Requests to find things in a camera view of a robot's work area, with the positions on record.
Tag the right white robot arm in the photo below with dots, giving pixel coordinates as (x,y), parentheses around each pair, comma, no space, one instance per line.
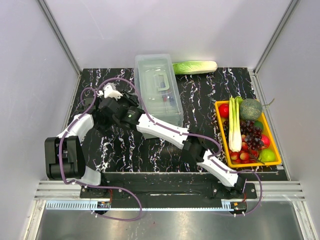
(125,112)

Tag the clear grey plastic toolbox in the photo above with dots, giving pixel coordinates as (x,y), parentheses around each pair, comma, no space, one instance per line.
(151,70)

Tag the red lychee fruits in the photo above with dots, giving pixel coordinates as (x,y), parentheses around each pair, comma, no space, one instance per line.
(245,156)

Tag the red apple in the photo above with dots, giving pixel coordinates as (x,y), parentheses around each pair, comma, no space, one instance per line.
(265,141)

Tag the green apple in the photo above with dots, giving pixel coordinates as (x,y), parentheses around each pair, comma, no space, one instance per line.
(267,156)

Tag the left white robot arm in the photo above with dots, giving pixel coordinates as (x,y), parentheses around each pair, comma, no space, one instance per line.
(64,157)

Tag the red tomato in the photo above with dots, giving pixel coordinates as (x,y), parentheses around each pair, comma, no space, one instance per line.
(224,110)

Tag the dark purple grape bunch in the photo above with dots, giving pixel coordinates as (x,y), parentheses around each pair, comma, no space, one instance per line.
(249,135)

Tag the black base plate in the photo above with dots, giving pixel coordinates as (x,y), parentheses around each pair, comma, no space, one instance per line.
(177,184)

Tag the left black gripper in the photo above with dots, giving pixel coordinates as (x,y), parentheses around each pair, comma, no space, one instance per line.
(105,127)

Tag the yellow plastic basket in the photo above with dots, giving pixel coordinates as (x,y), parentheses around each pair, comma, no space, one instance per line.
(266,131)

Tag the aluminium frame rail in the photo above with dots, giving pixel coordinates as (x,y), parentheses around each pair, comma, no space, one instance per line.
(58,196)

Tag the napa cabbage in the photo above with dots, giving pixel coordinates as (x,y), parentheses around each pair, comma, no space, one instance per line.
(194,67)

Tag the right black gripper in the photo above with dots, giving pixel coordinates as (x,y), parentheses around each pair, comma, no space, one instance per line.
(132,100)

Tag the green celery stalk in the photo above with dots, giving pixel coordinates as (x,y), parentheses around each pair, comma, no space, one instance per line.
(234,125)

